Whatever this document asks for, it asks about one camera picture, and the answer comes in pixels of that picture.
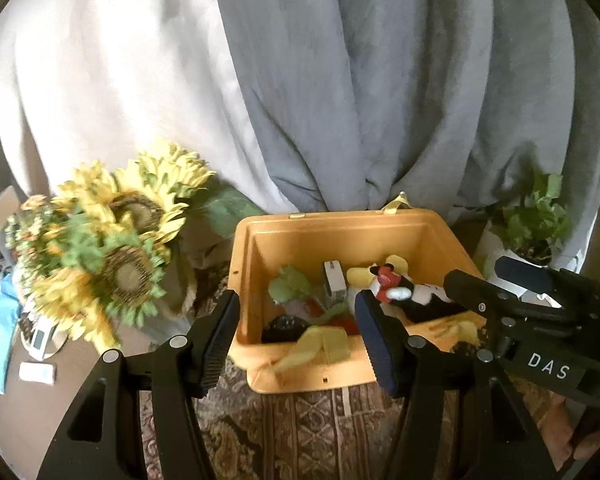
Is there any orange plastic bin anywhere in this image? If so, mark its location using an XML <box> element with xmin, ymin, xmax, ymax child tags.
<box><xmin>228</xmin><ymin>208</ymin><xmax>486</xmax><ymax>393</ymax></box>

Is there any mouse plush toy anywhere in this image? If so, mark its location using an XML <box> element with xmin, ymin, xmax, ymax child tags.
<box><xmin>346</xmin><ymin>255</ymin><xmax>476</xmax><ymax>326</ymax></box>

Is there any cardboard piece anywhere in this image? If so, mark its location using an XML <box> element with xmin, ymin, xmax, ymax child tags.
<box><xmin>0</xmin><ymin>185</ymin><xmax>23</xmax><ymax>256</ymax></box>

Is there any black round soft item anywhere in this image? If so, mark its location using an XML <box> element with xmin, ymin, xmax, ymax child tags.
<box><xmin>261</xmin><ymin>315</ymin><xmax>311</xmax><ymax>345</ymax></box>

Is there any red soft item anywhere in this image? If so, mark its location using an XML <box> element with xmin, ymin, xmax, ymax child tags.
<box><xmin>307</xmin><ymin>305</ymin><xmax>361</xmax><ymax>333</ymax></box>

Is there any yellow strap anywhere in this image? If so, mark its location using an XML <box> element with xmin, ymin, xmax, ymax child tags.
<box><xmin>380</xmin><ymin>192</ymin><xmax>423</xmax><ymax>216</ymax></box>

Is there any green potted plant white pot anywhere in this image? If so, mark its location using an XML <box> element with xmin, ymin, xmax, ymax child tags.
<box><xmin>475</xmin><ymin>170</ymin><xmax>576</xmax><ymax>306</ymax></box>

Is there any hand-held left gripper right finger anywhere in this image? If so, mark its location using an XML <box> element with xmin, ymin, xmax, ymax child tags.
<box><xmin>355</xmin><ymin>287</ymin><xmax>563</xmax><ymax>480</ymax></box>

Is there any artificial sunflower bouquet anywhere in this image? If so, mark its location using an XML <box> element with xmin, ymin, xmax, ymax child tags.
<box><xmin>5</xmin><ymin>140</ymin><xmax>266</xmax><ymax>351</ymax></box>

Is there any patterned brown tablecloth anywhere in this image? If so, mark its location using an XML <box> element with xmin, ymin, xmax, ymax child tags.
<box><xmin>140</xmin><ymin>220</ymin><xmax>571</xmax><ymax>480</ymax></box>

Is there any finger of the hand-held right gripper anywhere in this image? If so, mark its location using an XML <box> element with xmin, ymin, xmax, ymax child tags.
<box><xmin>442</xmin><ymin>269</ymin><xmax>524</xmax><ymax>324</ymax></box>
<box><xmin>495</xmin><ymin>256</ymin><xmax>564</xmax><ymax>294</ymax></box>

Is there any grey curtain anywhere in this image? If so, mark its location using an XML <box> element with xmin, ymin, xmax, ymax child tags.
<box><xmin>207</xmin><ymin>0</ymin><xmax>600</xmax><ymax>271</ymax></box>

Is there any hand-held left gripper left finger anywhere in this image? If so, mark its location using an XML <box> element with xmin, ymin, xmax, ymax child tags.
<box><xmin>36</xmin><ymin>290</ymin><xmax>241</xmax><ymax>480</ymax></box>

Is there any small white box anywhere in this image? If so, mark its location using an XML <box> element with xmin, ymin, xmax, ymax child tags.
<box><xmin>322</xmin><ymin>259</ymin><xmax>350</xmax><ymax>306</ymax></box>

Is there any green plush toy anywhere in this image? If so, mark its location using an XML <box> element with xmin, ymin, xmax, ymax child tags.
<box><xmin>267</xmin><ymin>266</ymin><xmax>326</xmax><ymax>311</ymax></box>

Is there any white curtain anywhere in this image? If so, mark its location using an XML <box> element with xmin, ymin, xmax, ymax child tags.
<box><xmin>0</xmin><ymin>0</ymin><xmax>301</xmax><ymax>211</ymax></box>

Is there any white round device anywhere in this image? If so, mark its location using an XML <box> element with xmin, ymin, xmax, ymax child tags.
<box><xmin>22</xmin><ymin>325</ymin><xmax>68</xmax><ymax>361</ymax></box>

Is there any white eraser block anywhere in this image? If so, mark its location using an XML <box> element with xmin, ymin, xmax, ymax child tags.
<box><xmin>19</xmin><ymin>361</ymin><xmax>57</xmax><ymax>385</ymax></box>

